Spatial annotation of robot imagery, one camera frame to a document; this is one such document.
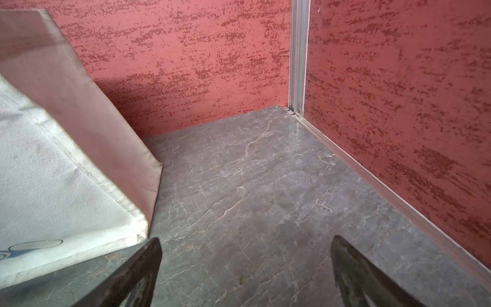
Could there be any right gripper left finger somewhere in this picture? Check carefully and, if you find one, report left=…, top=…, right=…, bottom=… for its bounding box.
left=75, top=237, right=162, bottom=306

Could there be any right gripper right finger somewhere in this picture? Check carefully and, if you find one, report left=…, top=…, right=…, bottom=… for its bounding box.
left=331, top=235, right=424, bottom=306

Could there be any white canvas Doraemon tote bag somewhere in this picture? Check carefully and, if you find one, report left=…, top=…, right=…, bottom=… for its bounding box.
left=1, top=9, right=162, bottom=288

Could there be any right corner aluminium post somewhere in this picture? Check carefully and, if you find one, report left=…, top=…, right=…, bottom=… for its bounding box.
left=288, top=0, right=311, bottom=117

